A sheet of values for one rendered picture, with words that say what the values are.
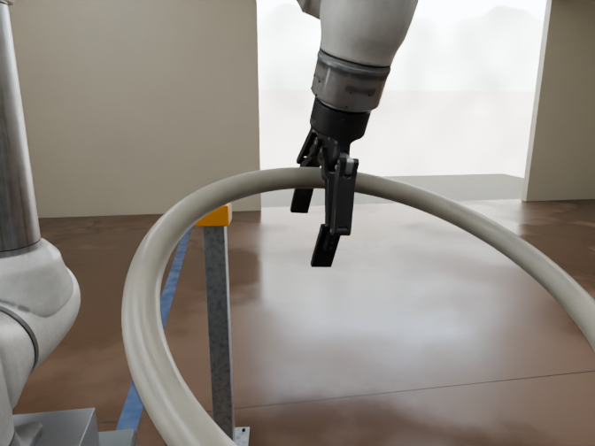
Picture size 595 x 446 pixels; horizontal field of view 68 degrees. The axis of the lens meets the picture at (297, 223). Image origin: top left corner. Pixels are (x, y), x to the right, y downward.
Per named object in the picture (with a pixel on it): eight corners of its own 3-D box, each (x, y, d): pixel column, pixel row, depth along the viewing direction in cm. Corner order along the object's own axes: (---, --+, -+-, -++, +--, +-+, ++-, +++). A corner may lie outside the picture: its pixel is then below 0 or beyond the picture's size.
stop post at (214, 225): (249, 428, 201) (242, 196, 175) (246, 462, 182) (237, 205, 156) (205, 429, 200) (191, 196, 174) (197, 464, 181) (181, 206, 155)
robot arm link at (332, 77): (330, 61, 48) (319, 113, 51) (405, 73, 50) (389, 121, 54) (310, 41, 55) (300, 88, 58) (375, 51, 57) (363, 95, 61)
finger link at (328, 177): (345, 149, 60) (350, 147, 58) (347, 232, 58) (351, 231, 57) (318, 148, 58) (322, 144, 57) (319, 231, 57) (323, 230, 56)
